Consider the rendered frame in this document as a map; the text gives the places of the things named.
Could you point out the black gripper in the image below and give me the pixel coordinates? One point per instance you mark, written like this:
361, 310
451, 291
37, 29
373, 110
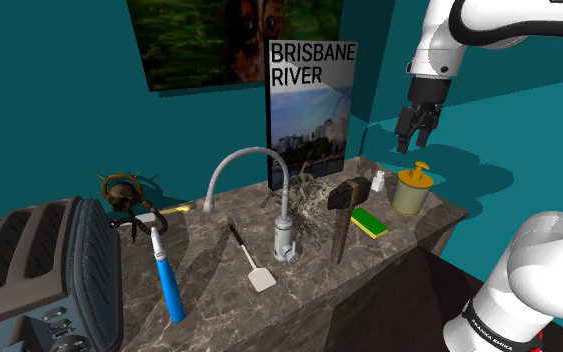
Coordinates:
427, 92

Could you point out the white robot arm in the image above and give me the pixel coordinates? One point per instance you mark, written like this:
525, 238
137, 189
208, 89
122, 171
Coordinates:
529, 278

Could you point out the yellow soap dispenser jar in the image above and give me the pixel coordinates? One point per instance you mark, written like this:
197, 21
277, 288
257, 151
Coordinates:
411, 192

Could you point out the small white bottle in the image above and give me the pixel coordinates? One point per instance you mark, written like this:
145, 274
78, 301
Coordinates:
378, 182

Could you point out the green and yellow sponge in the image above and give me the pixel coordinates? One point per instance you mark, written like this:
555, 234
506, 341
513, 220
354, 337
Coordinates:
368, 222

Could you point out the river city poster board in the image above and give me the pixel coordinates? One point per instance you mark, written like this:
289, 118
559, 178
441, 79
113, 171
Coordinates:
310, 112

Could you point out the wooden mallet with dark head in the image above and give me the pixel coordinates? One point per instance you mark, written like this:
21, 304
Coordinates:
344, 214

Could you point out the tangled dry twig bundle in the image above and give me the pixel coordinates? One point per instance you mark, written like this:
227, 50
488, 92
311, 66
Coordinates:
312, 204

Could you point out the grey gooseneck faucet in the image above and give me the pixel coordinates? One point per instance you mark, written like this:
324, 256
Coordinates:
283, 229

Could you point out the flat yellow bar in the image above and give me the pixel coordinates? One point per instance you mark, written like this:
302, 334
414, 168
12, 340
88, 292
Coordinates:
176, 210

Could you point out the brown skull with tentacles figure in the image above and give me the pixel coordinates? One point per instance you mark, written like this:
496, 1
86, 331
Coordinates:
124, 195

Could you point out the dark grey toaster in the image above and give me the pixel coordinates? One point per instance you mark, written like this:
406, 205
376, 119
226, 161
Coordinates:
37, 278

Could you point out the dark green wall picture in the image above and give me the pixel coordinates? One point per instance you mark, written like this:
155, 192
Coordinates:
198, 39

